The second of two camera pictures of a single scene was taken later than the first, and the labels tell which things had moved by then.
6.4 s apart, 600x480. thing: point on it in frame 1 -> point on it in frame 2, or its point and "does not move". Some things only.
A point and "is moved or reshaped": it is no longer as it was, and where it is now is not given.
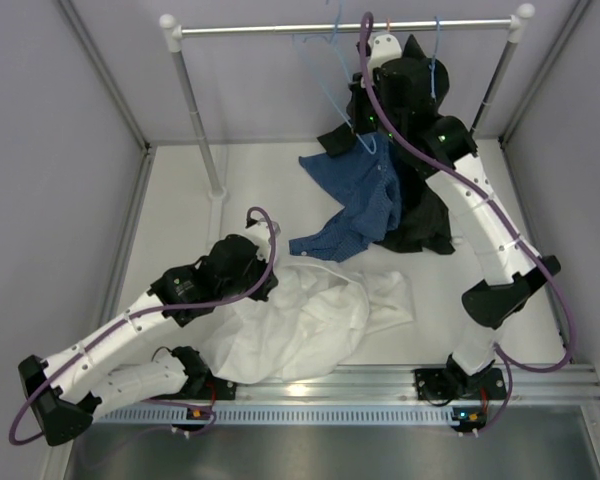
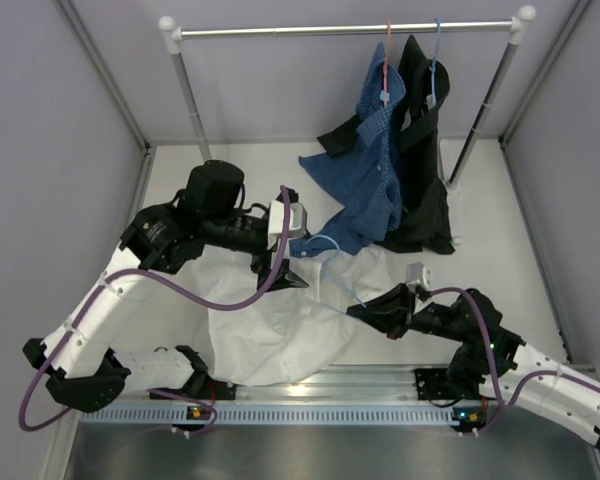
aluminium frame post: (148, 146) does not move
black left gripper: (262, 294) -> (261, 261)
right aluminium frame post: (552, 57) does not move
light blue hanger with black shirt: (434, 59) does not move
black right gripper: (358, 96) -> (392, 312)
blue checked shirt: (358, 175) does not move
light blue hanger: (338, 49) -> (327, 261)
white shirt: (315, 325) is moved or reshaped
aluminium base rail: (398, 383) does not move
